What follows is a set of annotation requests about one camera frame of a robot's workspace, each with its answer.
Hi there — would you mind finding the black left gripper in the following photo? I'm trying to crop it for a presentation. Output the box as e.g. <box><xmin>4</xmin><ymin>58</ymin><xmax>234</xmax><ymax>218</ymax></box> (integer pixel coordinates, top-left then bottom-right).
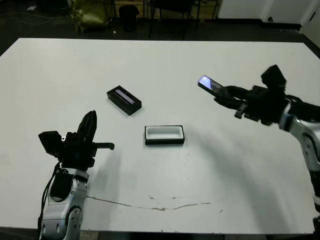
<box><xmin>56</xmin><ymin>110</ymin><xmax>116</xmax><ymax>171</ymax></box>

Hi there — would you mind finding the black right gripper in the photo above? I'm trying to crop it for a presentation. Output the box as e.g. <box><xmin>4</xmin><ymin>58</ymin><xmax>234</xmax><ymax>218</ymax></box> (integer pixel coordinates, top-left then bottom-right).
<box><xmin>214</xmin><ymin>85</ymin><xmax>291</xmax><ymax>126</ymax></box>

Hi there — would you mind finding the black camera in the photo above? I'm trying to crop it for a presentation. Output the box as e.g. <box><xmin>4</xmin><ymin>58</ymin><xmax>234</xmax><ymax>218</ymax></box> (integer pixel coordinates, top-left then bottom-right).
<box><xmin>197</xmin><ymin>75</ymin><xmax>226</xmax><ymax>98</ymax></box>

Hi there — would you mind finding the black lid with silver stripe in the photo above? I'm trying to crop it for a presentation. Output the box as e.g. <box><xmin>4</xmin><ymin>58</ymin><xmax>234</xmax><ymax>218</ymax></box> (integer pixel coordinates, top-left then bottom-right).
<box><xmin>106</xmin><ymin>85</ymin><xmax>143</xmax><ymax>117</ymax></box>

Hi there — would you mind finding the black box with white insert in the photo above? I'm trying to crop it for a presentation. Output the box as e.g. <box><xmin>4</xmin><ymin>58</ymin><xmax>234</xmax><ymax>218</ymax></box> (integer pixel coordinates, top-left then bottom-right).
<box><xmin>144</xmin><ymin>124</ymin><xmax>186</xmax><ymax>146</ymax></box>

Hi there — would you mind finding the black chair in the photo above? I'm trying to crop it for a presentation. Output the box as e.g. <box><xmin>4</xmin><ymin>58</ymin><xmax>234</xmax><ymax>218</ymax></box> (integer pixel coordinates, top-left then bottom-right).
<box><xmin>149</xmin><ymin>0</ymin><xmax>201</xmax><ymax>40</ymax></box>

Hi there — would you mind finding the yellow-green plastic bag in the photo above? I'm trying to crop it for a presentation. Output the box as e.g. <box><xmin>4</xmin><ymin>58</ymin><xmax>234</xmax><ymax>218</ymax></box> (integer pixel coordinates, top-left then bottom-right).
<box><xmin>70</xmin><ymin>0</ymin><xmax>110</xmax><ymax>33</ymax></box>

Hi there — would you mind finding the black waste bin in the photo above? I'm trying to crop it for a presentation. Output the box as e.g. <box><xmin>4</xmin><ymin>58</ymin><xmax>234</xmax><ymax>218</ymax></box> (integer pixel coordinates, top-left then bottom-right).
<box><xmin>118</xmin><ymin>5</ymin><xmax>140</xmax><ymax>33</ymax></box>

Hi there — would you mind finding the wooden cabinet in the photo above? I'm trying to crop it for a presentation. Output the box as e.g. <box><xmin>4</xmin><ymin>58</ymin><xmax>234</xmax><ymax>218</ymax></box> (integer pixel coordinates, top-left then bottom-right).
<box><xmin>111</xmin><ymin>0</ymin><xmax>221</xmax><ymax>19</ymax></box>

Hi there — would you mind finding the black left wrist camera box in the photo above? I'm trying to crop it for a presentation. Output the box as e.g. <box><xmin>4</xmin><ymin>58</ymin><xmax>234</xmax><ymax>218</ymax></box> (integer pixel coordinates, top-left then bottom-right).
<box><xmin>38</xmin><ymin>130</ymin><xmax>63</xmax><ymax>159</ymax></box>

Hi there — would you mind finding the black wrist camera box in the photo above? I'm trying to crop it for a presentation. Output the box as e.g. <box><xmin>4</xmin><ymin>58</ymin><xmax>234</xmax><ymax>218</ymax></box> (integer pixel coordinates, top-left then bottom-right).
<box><xmin>261</xmin><ymin>64</ymin><xmax>288</xmax><ymax>90</ymax></box>
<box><xmin>38</xmin><ymin>130</ymin><xmax>63</xmax><ymax>159</ymax></box>

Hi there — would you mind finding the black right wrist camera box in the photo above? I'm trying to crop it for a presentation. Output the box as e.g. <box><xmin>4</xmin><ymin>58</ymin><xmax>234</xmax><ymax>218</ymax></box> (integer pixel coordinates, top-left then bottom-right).
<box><xmin>261</xmin><ymin>64</ymin><xmax>288</xmax><ymax>90</ymax></box>

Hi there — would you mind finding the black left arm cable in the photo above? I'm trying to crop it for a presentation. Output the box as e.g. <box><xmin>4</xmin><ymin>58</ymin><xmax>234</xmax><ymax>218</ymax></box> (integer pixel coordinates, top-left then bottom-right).
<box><xmin>37</xmin><ymin>162</ymin><xmax>62</xmax><ymax>226</ymax></box>

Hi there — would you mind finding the thin white floor cable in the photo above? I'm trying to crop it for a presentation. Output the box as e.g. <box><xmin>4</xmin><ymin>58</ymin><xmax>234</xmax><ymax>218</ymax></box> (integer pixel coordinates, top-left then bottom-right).
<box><xmin>0</xmin><ymin>9</ymin><xmax>73</xmax><ymax>25</ymax></box>

